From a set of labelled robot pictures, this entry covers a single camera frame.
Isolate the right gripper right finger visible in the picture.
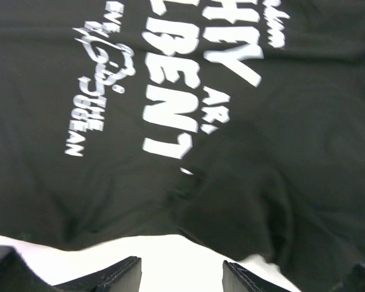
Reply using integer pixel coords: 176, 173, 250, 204
222, 260, 365, 291

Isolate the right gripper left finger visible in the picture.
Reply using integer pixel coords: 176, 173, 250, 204
0, 245, 142, 292

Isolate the black printed t shirt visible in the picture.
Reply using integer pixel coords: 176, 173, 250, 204
0, 1, 365, 281

